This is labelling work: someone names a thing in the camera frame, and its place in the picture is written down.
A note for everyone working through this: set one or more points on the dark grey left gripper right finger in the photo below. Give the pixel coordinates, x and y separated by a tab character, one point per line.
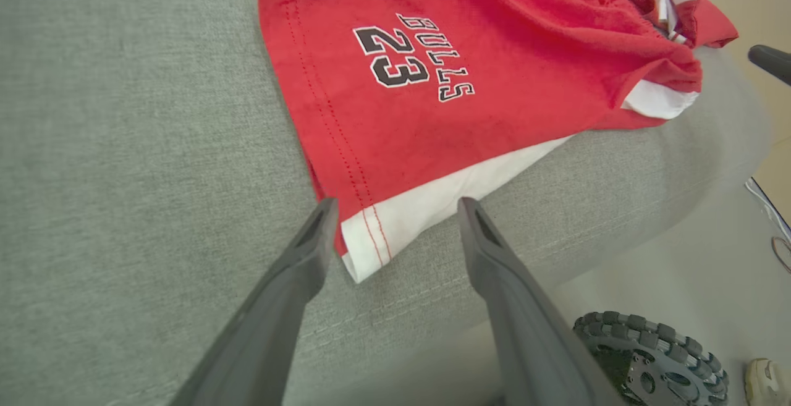
525	332

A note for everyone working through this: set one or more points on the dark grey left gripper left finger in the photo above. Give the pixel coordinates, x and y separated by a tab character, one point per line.
272	325

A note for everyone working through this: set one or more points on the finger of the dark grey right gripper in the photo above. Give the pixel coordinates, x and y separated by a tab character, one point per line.
772	60

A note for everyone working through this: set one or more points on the red shorts white stripe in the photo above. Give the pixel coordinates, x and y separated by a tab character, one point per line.
525	54

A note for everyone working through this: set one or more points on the black robot omni wheel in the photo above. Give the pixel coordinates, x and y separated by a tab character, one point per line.
655	363

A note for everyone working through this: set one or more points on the white shoe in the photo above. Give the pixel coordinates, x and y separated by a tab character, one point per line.
769	384

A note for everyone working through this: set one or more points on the grey fabric sofa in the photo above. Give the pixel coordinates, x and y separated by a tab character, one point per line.
136	115

